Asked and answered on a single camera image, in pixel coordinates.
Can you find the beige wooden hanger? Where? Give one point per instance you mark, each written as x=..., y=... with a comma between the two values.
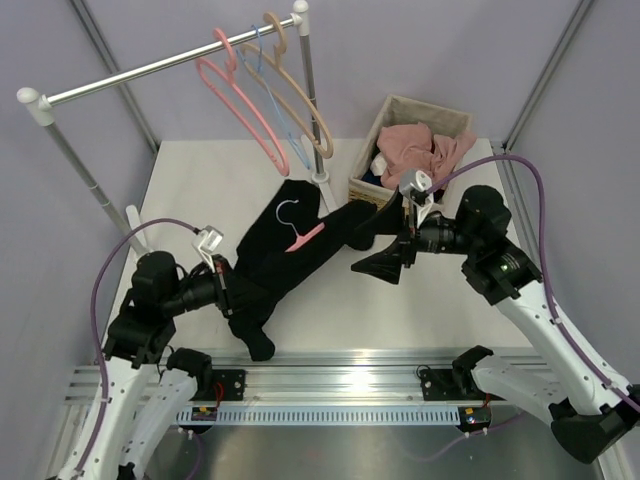
x=317, y=131

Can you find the white garment rack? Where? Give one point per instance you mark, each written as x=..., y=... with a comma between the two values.
x=168, y=100

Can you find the pink thick hanger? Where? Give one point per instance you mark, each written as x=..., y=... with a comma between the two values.
x=222, y=83

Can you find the wicker laundry basket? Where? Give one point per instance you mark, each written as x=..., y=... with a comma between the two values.
x=400, y=110

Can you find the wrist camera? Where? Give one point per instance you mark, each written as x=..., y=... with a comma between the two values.
x=205, y=244
x=414, y=186

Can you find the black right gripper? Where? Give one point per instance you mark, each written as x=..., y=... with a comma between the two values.
x=388, y=263

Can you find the blue wire hanger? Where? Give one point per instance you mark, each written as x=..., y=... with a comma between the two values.
x=273, y=100

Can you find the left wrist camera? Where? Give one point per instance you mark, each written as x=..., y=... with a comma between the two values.
x=205, y=244

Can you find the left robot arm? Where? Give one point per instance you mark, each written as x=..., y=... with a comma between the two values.
x=142, y=388

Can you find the black t shirt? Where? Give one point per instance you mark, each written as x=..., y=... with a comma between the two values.
x=287, y=243

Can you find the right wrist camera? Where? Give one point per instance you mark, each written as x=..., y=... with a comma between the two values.
x=414, y=186

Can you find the white cloth in basket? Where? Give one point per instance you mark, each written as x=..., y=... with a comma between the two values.
x=378, y=165

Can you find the blue cloth in basket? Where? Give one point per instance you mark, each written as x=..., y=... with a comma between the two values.
x=370, y=178

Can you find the aluminium front rail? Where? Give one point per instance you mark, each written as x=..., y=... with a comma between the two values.
x=337, y=377

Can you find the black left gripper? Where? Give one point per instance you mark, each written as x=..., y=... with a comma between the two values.
x=223, y=285

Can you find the white slotted cable duct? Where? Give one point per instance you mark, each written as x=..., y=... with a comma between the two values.
x=322, y=416

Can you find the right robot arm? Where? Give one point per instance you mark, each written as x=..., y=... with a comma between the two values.
x=591, y=405

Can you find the pink cloth in basket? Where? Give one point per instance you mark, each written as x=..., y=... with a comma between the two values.
x=415, y=146

